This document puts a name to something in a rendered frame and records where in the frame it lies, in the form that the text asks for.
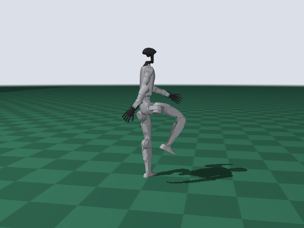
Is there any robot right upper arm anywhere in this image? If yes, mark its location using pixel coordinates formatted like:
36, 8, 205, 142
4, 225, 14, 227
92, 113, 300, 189
141, 67, 153, 94

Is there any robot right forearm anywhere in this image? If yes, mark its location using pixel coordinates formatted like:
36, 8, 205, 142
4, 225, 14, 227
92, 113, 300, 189
132, 85, 148, 109

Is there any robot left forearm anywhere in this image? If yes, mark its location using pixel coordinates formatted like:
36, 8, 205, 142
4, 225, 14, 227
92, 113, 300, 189
154, 87, 170, 97

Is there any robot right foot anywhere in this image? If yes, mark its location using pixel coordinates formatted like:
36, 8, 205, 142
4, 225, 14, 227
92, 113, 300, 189
160, 144, 176, 155

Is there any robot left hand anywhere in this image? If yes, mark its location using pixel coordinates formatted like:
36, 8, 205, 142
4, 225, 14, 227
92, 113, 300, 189
166, 91, 182, 104

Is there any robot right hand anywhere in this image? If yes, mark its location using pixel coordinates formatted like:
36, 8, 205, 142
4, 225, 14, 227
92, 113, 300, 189
122, 104, 139, 122

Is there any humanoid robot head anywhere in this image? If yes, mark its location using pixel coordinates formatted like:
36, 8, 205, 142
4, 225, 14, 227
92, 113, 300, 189
142, 47, 156, 66

